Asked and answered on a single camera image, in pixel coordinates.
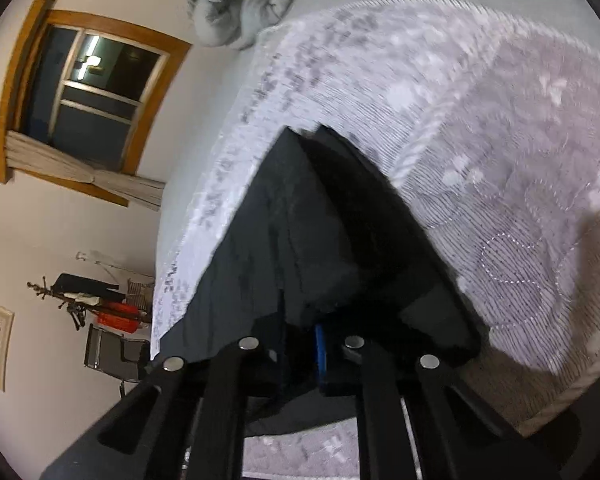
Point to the clear clothes hanger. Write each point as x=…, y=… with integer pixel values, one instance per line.
x=100, y=260

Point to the wooden framed window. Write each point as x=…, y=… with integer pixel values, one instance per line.
x=95, y=100

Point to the black pants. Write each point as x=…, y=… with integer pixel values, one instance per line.
x=290, y=220

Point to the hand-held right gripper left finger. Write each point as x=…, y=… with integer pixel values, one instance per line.
x=230, y=385

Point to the black jacket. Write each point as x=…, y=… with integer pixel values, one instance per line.
x=80, y=281

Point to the red bag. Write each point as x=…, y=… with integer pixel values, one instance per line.
x=117, y=317

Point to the grey quilt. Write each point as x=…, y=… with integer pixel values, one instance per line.
x=240, y=0

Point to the black chair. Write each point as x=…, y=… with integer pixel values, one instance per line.
x=107, y=350

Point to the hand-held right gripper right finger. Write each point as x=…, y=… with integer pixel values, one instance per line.
x=322, y=360

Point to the beige curtain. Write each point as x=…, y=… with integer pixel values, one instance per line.
x=105, y=180

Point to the white lace bedspread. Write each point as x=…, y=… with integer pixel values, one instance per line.
x=480, y=135

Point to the wooden coat rack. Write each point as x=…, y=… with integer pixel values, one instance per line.
x=75, y=307

